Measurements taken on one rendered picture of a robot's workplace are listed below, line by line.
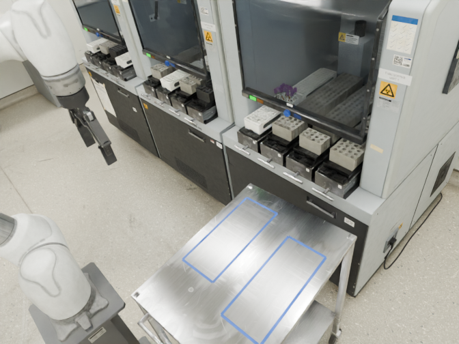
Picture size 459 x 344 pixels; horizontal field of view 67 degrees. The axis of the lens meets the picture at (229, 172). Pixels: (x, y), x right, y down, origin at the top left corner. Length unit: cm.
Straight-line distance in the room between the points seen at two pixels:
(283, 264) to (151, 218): 151
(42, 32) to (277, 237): 88
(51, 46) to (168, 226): 171
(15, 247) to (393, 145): 128
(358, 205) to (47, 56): 113
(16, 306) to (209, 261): 158
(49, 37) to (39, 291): 72
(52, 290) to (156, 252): 118
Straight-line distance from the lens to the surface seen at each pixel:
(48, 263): 119
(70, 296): 125
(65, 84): 95
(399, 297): 210
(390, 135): 128
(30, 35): 91
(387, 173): 137
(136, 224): 251
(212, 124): 189
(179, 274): 118
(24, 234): 132
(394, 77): 118
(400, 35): 113
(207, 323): 108
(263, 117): 168
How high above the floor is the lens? 179
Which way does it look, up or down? 42 degrees down
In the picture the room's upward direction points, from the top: 10 degrees counter-clockwise
